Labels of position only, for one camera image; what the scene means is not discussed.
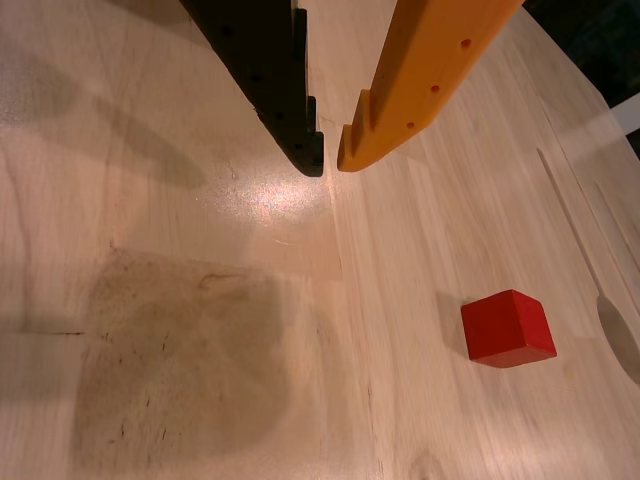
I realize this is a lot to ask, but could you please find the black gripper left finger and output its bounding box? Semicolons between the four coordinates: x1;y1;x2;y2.
179;0;325;177

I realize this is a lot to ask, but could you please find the white object at table edge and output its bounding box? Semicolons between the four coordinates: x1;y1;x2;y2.
608;96;640;137

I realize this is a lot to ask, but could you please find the red wooden cube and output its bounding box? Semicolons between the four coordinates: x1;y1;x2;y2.
460;288;558;370

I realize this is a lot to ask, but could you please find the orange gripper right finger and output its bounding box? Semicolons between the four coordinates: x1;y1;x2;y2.
336;0;526;173

